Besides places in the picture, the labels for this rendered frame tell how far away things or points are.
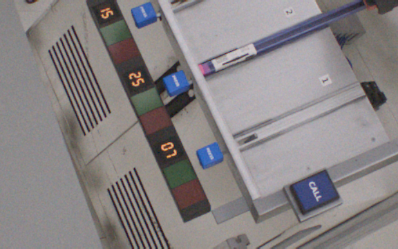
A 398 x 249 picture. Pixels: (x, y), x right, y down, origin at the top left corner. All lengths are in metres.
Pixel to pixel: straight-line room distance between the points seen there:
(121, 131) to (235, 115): 0.62
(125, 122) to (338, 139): 0.67
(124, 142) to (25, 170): 0.68
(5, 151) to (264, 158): 0.33
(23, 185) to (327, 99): 0.41
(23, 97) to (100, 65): 0.65
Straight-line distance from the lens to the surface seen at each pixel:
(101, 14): 1.17
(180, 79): 1.10
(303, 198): 1.03
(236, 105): 1.10
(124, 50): 1.14
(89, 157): 1.77
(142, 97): 1.12
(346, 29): 1.60
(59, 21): 1.82
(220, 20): 1.15
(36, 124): 1.07
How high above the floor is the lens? 1.37
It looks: 38 degrees down
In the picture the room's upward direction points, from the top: 52 degrees clockwise
